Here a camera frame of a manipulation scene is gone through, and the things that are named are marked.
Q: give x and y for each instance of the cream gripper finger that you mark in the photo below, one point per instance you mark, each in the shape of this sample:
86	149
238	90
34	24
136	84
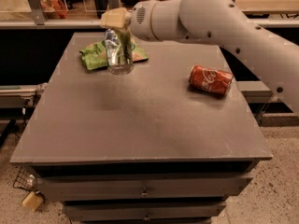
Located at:
116	18

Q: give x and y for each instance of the green soda can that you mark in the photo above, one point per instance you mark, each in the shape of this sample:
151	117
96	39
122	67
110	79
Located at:
119	51

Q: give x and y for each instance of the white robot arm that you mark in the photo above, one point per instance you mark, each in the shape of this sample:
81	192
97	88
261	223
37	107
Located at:
272	58

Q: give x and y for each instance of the red Coca-Cola can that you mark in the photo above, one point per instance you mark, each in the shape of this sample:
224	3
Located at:
210	80

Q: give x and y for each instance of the green snack bag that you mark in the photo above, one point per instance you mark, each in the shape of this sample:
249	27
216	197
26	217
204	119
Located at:
94	55

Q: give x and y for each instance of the orange bag behind glass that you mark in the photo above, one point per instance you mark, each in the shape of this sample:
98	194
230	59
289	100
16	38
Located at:
57	6

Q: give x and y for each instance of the grey drawer cabinet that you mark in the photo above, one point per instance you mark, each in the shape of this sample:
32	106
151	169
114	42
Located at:
150	121

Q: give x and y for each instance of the upper grey drawer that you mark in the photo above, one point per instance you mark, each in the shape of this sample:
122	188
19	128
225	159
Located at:
125	187

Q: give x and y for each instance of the grey drawer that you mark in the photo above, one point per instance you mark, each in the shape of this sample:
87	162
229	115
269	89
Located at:
125	187
143	211

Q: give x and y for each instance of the lower grey drawer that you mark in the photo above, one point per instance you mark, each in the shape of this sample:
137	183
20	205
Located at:
143	211

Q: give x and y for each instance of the cream foam block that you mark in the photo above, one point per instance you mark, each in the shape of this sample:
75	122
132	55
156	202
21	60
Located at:
32	201

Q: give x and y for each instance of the left metal bracket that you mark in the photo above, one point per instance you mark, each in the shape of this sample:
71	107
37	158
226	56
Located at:
37	12

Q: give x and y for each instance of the metal rail shelf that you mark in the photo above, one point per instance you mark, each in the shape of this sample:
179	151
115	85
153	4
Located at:
95	24

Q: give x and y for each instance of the black wire basket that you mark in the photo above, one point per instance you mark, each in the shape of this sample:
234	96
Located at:
24	180

